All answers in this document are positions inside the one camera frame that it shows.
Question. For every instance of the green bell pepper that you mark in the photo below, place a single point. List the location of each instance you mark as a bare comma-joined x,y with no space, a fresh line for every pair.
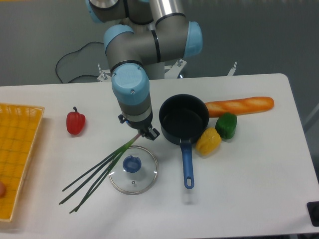
226,125

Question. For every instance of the yellow bell pepper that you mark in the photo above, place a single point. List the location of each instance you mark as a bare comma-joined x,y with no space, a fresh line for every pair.
208,141

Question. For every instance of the baguette bread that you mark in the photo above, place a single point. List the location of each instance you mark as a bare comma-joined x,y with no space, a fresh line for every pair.
238,107

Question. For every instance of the black object at table edge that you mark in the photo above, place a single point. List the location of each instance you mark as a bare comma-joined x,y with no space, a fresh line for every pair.
313,210

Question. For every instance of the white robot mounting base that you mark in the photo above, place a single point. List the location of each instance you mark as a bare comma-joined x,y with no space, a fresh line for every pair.
160,70

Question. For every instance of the glass lid with blue knob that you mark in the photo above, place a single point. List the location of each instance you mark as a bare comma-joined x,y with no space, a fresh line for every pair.
135,172

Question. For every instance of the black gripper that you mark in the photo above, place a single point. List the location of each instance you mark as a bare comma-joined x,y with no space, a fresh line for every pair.
140,120

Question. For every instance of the red bell pepper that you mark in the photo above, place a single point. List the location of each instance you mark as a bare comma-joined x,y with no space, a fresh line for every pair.
75,122

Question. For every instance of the dark pot with blue handle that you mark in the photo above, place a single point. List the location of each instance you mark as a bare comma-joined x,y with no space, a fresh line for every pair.
183,119

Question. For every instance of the yellow woven basket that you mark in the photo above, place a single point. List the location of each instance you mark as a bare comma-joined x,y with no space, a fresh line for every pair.
19,125

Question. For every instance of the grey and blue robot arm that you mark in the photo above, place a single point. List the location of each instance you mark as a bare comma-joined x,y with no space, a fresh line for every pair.
158,31

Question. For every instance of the green onion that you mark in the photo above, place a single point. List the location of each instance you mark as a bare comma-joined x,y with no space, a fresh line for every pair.
101,169

